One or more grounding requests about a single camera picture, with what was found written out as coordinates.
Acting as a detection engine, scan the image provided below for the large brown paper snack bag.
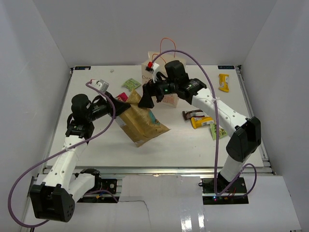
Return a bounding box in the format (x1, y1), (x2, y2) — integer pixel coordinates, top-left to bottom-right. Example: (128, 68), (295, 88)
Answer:
(115, 90), (169, 147)

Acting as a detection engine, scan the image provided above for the green triangular snack packet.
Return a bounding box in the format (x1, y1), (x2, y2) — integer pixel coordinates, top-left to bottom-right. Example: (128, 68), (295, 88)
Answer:
(210, 123), (228, 140)

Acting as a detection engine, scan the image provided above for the blue logo sticker left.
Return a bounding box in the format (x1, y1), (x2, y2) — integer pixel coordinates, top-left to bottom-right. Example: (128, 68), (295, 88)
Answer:
(74, 66), (91, 71)

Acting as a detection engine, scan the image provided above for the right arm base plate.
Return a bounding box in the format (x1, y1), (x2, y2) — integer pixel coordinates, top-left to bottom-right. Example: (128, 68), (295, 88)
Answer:
(201, 176), (247, 194)

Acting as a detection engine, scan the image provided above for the brown chocolate bar wrapper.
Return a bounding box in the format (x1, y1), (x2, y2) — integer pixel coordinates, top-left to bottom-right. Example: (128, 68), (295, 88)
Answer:
(182, 110), (205, 121)

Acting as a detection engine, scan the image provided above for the yellow snack bar wrapper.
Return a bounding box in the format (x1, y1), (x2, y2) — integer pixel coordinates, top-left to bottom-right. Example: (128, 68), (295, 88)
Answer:
(191, 117), (215, 129)

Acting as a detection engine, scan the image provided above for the aluminium frame rail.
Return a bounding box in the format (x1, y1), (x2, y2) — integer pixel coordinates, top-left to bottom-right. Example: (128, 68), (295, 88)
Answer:
(42, 166), (275, 176)

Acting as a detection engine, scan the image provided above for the yellow snack packet far right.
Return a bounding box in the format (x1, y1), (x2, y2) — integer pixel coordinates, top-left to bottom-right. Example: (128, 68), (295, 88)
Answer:
(218, 73), (229, 92)

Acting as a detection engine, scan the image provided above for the blue logo sticker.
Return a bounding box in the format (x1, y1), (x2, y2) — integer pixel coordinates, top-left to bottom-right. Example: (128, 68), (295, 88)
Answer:
(74, 66), (91, 71)
(218, 65), (235, 70)

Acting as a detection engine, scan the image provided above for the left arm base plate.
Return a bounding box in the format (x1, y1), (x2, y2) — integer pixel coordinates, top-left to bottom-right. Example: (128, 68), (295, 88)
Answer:
(98, 178), (117, 194)

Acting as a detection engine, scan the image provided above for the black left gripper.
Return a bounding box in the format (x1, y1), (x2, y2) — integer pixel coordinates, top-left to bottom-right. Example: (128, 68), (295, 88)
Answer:
(86, 91), (130, 122)

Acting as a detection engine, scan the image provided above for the cream bear paper bag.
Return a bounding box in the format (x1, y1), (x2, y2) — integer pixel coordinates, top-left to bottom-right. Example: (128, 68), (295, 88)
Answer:
(140, 37), (187, 108)

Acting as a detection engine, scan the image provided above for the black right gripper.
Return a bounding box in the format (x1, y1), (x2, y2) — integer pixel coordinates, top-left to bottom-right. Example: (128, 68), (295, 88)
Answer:
(138, 72), (178, 109)

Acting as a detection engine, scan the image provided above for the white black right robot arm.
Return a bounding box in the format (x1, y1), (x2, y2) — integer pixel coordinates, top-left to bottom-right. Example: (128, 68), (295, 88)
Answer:
(138, 60), (261, 196)

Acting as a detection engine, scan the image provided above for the red foil snack packet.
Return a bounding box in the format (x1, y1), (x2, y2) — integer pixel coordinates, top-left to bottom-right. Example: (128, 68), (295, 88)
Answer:
(117, 92), (128, 102)

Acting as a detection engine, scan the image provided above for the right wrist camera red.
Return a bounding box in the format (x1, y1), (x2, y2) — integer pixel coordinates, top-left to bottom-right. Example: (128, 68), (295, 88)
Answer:
(145, 61), (160, 74)

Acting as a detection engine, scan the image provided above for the blue logo sticker right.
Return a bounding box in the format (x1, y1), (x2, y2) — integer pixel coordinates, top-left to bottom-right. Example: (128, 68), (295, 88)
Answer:
(218, 65), (235, 70)

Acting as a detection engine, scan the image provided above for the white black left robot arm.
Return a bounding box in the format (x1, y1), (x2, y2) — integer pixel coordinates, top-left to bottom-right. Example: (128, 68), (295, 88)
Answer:
(30, 93), (130, 222)

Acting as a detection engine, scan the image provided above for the green snack packet near bag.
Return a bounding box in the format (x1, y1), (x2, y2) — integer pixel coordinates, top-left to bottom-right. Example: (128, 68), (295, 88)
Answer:
(122, 78), (141, 92)

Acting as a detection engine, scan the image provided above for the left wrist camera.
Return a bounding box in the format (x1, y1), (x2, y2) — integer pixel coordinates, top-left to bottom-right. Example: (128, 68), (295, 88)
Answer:
(95, 80), (109, 93)

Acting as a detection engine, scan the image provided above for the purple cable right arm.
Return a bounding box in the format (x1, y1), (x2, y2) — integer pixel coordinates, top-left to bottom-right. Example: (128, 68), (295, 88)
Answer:
(151, 49), (258, 196)

